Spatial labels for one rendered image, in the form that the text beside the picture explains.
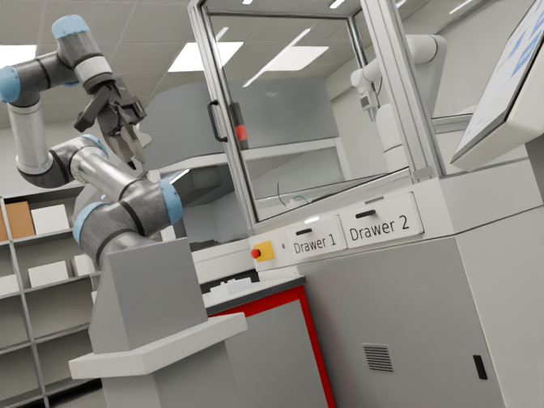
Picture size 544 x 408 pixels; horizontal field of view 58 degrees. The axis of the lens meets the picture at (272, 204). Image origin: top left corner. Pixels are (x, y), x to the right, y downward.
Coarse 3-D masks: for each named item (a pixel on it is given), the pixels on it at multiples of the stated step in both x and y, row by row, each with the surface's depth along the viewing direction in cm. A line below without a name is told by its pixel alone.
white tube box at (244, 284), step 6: (240, 282) 175; (246, 282) 177; (210, 288) 174; (216, 288) 172; (222, 288) 171; (228, 288) 170; (234, 288) 172; (240, 288) 174; (246, 288) 176; (216, 294) 173; (222, 294) 171; (228, 294) 169
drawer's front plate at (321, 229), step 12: (336, 216) 154; (300, 228) 170; (312, 228) 164; (324, 228) 159; (336, 228) 154; (300, 240) 171; (312, 240) 165; (324, 240) 160; (336, 240) 155; (300, 252) 173; (312, 252) 166; (324, 252) 161
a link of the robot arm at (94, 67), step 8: (80, 64) 108; (88, 64) 108; (96, 64) 109; (104, 64) 110; (80, 72) 109; (88, 72) 108; (96, 72) 109; (104, 72) 110; (112, 72) 112; (80, 80) 110; (88, 80) 109
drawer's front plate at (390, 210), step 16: (368, 208) 140; (384, 208) 135; (400, 208) 130; (416, 208) 128; (352, 224) 147; (368, 224) 141; (400, 224) 131; (416, 224) 127; (352, 240) 149; (368, 240) 143; (384, 240) 137
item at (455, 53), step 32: (416, 0) 134; (448, 0) 142; (480, 0) 150; (512, 0) 159; (416, 32) 131; (448, 32) 138; (480, 32) 146; (416, 64) 128; (448, 64) 135; (480, 64) 143; (448, 96) 132; (480, 96) 139
